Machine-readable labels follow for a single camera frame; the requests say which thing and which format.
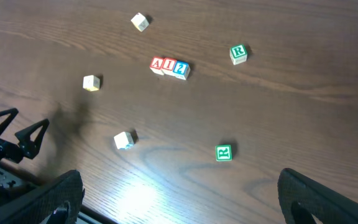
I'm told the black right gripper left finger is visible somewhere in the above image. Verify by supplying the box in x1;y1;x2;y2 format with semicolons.
0;170;85;223

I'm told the red letter I block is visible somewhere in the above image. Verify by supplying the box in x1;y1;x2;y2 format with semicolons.
161;57;177;76

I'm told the green R block near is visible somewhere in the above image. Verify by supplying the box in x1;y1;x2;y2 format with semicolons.
215;144;232;162

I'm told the red letter A block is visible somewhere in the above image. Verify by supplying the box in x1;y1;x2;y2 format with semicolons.
149;57;164;75

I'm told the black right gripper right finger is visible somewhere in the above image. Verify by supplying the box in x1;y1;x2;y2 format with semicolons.
277;168;358;223

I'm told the green R block far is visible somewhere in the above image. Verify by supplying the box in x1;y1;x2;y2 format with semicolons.
229;44;248;65

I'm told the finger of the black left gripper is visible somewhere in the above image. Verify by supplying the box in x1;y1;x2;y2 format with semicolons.
14;119;50;159
0;108;19;136

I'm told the blue number 2 block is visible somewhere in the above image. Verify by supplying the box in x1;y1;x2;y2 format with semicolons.
173;61;191;80

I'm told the plain white wooden block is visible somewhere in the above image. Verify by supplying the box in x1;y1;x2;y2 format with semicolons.
114;132;134;150

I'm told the green r block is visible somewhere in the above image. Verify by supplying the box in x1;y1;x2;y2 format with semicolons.
215;144;232;162
229;44;248;65

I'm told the yellow picture block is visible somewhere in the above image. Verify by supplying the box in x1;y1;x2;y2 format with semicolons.
131;12;149;32
83;75;101;91

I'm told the yellow picture block far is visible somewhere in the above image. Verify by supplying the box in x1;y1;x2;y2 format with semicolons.
131;12;149;32

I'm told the yellow picture block near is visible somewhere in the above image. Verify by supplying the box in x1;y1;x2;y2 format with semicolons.
83;75;101;91

